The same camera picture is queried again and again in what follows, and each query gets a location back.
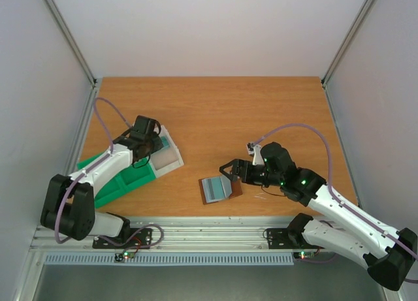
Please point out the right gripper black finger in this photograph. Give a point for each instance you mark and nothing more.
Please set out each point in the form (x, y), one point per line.
(231, 170)
(240, 164)

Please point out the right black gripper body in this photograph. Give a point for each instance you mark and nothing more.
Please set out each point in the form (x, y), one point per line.
(241, 170)

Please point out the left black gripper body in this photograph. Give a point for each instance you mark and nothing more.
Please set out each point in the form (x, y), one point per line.
(153, 146)

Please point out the brown leather card holder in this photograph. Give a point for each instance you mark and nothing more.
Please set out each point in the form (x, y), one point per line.
(237, 190)

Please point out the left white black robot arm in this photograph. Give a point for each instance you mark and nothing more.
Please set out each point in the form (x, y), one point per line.
(69, 206)

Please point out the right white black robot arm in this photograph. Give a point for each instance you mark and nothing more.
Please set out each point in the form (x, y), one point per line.
(385, 252)

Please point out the teal card in white tray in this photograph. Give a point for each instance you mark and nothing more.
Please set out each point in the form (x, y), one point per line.
(165, 144)

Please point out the white translucent tray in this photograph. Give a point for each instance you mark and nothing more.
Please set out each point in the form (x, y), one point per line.
(163, 162)

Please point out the green plastic organizer tray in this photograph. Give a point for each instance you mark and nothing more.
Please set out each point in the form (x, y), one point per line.
(124, 182)

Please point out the right small circuit board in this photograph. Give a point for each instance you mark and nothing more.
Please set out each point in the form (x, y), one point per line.
(303, 255)

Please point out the small circuit board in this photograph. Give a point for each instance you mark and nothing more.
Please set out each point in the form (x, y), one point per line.
(303, 255)
(122, 257)

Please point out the left small circuit board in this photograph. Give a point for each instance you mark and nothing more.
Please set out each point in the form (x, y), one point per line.
(122, 257)

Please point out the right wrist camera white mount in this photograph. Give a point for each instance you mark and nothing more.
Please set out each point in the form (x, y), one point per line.
(254, 150)

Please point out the aluminium front rail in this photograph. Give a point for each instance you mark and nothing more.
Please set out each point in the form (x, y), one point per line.
(186, 234)

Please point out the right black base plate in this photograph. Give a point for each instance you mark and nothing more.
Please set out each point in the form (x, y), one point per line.
(279, 238)

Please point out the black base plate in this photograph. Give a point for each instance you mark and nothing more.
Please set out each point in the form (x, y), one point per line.
(279, 238)
(143, 239)

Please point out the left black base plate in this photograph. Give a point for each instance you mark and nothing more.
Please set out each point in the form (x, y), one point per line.
(143, 239)

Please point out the slotted grey cable duct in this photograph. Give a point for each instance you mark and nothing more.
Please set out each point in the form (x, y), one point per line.
(172, 259)

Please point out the left aluminium frame post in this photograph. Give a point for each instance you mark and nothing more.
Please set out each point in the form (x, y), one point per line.
(66, 32)

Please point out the aluminium frame post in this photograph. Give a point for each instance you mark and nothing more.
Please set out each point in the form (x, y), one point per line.
(66, 32)
(354, 28)

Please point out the right aluminium frame post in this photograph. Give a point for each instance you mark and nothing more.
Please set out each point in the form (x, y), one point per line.
(354, 28)

